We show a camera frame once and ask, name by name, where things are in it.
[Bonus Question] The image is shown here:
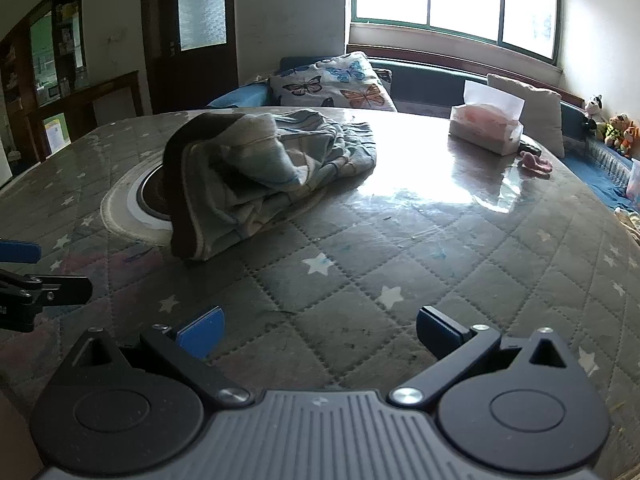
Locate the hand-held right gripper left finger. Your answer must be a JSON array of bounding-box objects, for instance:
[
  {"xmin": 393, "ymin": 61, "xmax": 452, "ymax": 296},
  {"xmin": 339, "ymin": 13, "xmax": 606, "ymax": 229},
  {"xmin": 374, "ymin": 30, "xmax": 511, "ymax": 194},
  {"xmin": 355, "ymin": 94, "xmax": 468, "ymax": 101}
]
[{"xmin": 65, "ymin": 306, "xmax": 252, "ymax": 407}]

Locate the blue striped sweater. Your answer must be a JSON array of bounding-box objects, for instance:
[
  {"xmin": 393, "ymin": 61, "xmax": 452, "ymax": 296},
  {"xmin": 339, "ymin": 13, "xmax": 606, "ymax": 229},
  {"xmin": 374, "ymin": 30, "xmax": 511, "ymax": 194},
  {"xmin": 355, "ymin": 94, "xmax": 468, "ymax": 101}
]
[{"xmin": 165, "ymin": 108, "xmax": 378, "ymax": 262}]

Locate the dark wooden display shelf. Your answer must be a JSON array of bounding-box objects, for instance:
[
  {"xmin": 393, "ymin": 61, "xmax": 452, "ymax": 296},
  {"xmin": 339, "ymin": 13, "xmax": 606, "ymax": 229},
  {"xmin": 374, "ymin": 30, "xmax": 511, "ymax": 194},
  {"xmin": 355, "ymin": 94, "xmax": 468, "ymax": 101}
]
[{"xmin": 0, "ymin": 0, "xmax": 90, "ymax": 163}]

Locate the pink hair scrunchie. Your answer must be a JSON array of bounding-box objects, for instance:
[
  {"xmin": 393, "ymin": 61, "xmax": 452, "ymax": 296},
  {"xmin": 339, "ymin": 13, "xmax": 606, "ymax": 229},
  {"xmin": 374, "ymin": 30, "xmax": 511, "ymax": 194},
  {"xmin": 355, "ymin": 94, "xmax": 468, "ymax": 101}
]
[{"xmin": 519, "ymin": 150, "xmax": 553, "ymax": 175}]

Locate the blue sofa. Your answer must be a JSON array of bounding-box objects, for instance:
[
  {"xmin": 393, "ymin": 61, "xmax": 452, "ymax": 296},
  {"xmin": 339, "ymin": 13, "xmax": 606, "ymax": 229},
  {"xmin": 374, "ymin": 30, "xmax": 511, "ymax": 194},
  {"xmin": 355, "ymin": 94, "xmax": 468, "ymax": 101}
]
[{"xmin": 207, "ymin": 55, "xmax": 640, "ymax": 216}]

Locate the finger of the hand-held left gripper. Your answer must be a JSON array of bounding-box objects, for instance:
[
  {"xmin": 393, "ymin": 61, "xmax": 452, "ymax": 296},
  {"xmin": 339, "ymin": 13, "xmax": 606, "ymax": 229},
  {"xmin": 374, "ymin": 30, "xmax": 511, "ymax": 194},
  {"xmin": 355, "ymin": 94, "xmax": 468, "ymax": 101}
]
[
  {"xmin": 0, "ymin": 241, "xmax": 42, "ymax": 264},
  {"xmin": 0, "ymin": 270, "xmax": 94, "ymax": 333}
]

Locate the green framed window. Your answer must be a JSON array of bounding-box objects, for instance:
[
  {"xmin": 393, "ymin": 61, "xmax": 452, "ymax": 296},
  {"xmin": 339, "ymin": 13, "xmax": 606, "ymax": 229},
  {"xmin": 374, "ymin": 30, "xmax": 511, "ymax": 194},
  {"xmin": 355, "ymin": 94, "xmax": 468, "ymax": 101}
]
[{"xmin": 347, "ymin": 0, "xmax": 563, "ymax": 66}]

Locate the beige pillow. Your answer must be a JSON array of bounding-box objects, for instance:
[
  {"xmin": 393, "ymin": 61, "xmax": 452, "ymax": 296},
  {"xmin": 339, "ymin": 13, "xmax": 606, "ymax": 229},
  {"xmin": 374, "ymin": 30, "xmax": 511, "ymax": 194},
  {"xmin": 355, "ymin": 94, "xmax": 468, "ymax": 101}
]
[{"xmin": 486, "ymin": 73, "xmax": 566, "ymax": 158}]

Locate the dark wooden side cabinet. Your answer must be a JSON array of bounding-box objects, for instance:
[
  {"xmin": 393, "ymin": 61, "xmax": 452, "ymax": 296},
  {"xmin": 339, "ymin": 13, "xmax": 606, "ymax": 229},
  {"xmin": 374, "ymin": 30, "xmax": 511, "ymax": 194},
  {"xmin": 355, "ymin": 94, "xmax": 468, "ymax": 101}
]
[{"xmin": 25, "ymin": 71, "xmax": 144, "ymax": 161}]

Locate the round table insert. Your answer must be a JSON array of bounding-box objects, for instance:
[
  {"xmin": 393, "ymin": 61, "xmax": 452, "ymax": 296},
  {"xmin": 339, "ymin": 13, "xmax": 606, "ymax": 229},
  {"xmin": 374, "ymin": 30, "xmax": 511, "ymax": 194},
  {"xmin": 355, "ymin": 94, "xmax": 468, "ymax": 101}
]
[{"xmin": 100, "ymin": 162, "xmax": 177, "ymax": 247}]

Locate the butterfly print pillow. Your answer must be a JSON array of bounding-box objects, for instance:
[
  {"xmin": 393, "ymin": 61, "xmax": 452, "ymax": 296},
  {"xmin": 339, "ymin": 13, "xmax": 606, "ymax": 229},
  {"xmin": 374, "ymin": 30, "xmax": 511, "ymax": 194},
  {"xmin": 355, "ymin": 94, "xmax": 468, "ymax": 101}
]
[{"xmin": 269, "ymin": 51, "xmax": 398, "ymax": 112}]

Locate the clear plastic container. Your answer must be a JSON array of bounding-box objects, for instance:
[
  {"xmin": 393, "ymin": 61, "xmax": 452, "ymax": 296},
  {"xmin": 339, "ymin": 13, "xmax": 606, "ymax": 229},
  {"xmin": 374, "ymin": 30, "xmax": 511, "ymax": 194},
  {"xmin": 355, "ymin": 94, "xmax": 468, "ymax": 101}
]
[{"xmin": 626, "ymin": 157, "xmax": 640, "ymax": 212}]

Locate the dark wooden glass door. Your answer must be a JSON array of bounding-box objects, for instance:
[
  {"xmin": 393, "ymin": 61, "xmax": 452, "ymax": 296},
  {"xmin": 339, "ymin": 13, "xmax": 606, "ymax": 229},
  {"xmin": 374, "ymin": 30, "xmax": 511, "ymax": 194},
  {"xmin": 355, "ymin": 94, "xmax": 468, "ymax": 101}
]
[{"xmin": 140, "ymin": 0, "xmax": 240, "ymax": 116}]

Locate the grey quilted star table cover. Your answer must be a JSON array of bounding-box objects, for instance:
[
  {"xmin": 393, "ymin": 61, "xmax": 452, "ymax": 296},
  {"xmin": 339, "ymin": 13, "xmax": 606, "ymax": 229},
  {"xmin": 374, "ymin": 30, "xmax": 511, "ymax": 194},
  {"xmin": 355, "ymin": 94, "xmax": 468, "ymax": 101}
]
[{"xmin": 0, "ymin": 107, "xmax": 640, "ymax": 480}]

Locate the pink tissue pack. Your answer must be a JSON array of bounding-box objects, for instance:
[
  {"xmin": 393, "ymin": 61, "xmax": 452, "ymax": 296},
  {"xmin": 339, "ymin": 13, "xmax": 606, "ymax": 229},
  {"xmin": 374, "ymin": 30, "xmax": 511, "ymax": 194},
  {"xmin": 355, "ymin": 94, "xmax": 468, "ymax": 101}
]
[{"xmin": 448, "ymin": 79, "xmax": 526, "ymax": 156}]

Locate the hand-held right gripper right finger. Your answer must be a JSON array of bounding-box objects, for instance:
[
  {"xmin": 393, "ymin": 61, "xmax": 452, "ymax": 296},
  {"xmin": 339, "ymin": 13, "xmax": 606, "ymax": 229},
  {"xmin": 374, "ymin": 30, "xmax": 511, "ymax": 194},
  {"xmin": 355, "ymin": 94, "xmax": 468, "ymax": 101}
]
[{"xmin": 391, "ymin": 306, "xmax": 587, "ymax": 407}]

